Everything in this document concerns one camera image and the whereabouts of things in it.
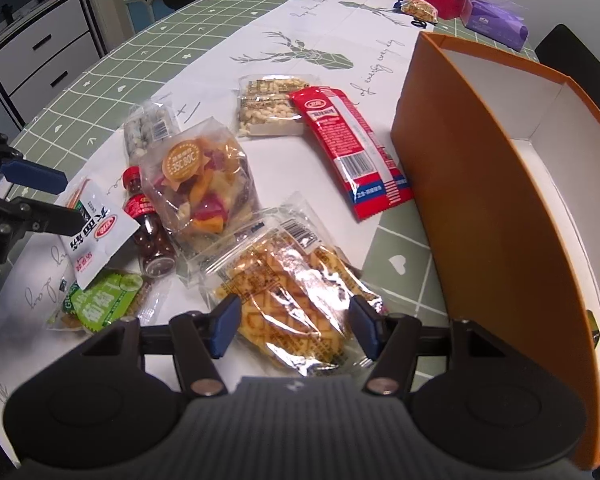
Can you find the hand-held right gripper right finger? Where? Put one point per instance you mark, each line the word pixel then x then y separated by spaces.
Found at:
pixel 365 330

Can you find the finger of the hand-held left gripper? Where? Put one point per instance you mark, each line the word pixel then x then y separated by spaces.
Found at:
pixel 55 217
pixel 35 175

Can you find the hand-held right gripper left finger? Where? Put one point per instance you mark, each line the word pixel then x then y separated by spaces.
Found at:
pixel 227 327

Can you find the white sachet with red label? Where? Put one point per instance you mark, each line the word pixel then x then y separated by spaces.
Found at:
pixel 100 240

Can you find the yellow waffle packet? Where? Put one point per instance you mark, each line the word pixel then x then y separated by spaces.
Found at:
pixel 290 300

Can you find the green snack packet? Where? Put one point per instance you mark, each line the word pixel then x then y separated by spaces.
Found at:
pixel 105 300

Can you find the small cola bottle candy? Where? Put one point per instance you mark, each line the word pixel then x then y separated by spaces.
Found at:
pixel 150 240

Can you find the clear packet of white candies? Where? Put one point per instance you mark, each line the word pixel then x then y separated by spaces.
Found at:
pixel 145 130

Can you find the clear fruit chips bag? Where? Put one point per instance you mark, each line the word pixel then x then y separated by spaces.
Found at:
pixel 200 180

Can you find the orange cardboard box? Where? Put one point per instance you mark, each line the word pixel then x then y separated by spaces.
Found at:
pixel 480 200

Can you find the long red snack packet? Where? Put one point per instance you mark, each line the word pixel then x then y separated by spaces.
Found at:
pixel 350 155

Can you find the clear peanut brittle packet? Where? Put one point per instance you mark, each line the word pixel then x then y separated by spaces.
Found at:
pixel 265 110

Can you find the white drawer cabinet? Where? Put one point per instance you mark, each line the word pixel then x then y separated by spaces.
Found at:
pixel 45 50

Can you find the small clear nut packet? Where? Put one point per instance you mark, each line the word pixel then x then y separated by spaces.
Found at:
pixel 420 8

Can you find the small blue object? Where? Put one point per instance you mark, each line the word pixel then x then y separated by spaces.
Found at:
pixel 400 1

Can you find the purple tissue pack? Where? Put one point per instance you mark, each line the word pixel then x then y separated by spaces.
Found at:
pixel 495 22

